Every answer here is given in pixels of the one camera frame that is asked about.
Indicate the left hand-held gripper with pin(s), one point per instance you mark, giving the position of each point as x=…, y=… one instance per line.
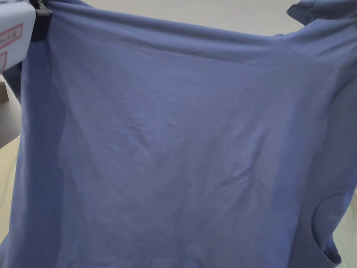
x=15, y=19

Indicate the blue shirt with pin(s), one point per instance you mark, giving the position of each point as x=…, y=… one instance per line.
x=178, y=134

